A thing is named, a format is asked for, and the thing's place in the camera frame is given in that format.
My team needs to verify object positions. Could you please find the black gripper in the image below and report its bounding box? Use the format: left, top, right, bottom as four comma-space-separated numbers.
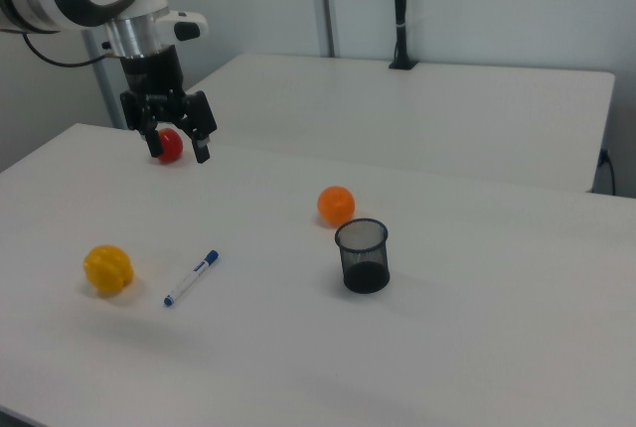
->
118, 46, 220, 166

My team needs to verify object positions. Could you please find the white marker with blue cap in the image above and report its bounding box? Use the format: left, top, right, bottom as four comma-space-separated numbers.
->
163, 249, 222, 308

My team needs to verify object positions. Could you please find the red apple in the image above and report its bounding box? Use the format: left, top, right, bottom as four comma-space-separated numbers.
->
156, 127, 185, 165

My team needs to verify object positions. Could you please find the yellow bell pepper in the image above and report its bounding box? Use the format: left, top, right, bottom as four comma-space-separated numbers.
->
81, 244, 135, 294

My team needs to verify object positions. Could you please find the orange fruit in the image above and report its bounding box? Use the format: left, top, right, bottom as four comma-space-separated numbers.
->
316, 185, 357, 228

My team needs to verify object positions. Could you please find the white side table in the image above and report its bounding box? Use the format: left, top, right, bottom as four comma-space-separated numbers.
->
184, 53, 617, 196

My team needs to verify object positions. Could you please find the black mesh pen cup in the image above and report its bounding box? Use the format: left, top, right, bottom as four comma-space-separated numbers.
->
334, 217, 392, 295

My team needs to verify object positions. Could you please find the black pole with base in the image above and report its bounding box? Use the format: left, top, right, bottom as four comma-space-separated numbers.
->
388, 0, 418, 71

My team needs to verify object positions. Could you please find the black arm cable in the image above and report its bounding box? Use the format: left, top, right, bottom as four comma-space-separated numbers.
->
22, 32, 123, 70

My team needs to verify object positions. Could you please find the grey partition post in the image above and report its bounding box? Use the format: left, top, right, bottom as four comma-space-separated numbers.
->
305, 0, 335, 58

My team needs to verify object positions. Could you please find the black cable at table edge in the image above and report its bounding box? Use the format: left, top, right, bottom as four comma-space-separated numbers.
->
597, 147, 618, 197

